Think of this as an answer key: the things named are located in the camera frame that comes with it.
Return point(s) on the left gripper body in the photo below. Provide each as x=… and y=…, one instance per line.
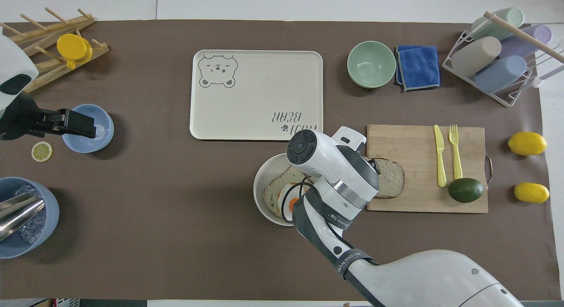
x=20, y=117

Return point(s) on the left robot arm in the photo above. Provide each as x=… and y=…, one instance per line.
x=13, y=60

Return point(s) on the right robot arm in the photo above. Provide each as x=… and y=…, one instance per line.
x=423, y=276

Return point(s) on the lemon slice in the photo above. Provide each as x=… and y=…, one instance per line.
x=42, y=151

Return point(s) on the wooden dish rack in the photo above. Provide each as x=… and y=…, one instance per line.
x=48, y=69

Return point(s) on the blue bowl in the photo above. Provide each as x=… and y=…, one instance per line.
x=103, y=135

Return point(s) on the yellow plastic cup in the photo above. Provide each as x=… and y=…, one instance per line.
x=71, y=46

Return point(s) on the metal scoop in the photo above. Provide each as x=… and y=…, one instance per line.
x=20, y=212

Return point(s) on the blue ice bucket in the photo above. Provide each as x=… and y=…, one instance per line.
x=42, y=236

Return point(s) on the beige bear print tray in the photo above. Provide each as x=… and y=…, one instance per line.
x=260, y=91

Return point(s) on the white bowl with bread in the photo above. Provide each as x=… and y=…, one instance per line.
x=262, y=183

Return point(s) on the bread slice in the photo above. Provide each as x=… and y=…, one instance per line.
x=392, y=179
x=275, y=192

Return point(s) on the fried egg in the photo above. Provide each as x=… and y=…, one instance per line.
x=294, y=205

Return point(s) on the green bowl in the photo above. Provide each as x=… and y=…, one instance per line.
x=371, y=64

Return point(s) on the wooden cutting board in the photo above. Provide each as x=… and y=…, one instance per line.
x=418, y=166

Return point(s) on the blue cloth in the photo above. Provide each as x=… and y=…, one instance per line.
x=419, y=67

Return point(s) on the yellow plastic knife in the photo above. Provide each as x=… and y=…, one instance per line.
x=440, y=161

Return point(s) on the yellow plastic fork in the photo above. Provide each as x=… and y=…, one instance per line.
x=457, y=161

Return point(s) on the green avocado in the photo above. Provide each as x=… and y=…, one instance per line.
x=465, y=190

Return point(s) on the beige cup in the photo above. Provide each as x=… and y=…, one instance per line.
x=476, y=56

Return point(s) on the blue cup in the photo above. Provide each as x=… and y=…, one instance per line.
x=500, y=74

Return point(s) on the green cup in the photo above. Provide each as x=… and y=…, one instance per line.
x=498, y=27

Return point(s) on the yellow lemon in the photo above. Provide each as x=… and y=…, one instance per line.
x=531, y=193
x=527, y=143

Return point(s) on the wooden rod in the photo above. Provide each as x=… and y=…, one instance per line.
x=524, y=35

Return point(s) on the purple cup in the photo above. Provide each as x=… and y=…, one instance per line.
x=526, y=47

